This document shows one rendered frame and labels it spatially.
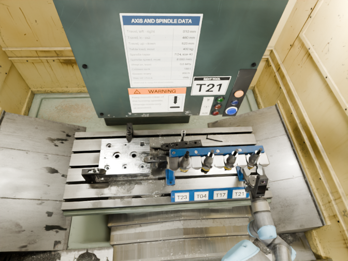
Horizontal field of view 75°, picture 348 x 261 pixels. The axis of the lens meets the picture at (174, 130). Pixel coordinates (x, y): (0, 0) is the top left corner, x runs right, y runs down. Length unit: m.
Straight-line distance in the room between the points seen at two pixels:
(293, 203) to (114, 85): 1.35
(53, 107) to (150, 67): 1.76
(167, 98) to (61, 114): 1.62
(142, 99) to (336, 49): 1.12
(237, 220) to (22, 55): 1.90
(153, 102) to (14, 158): 1.32
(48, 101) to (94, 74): 1.75
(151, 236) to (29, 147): 1.03
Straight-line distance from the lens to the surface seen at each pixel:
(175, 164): 1.09
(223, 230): 1.54
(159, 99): 0.66
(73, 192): 1.46
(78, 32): 0.54
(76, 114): 2.15
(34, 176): 1.78
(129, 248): 1.52
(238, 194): 1.40
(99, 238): 1.65
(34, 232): 1.69
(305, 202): 1.68
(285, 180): 1.70
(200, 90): 0.64
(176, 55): 0.55
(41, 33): 1.92
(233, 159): 1.09
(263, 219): 1.12
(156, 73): 0.59
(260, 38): 0.57
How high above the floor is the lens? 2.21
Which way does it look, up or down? 57 degrees down
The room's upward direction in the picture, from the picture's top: 5 degrees clockwise
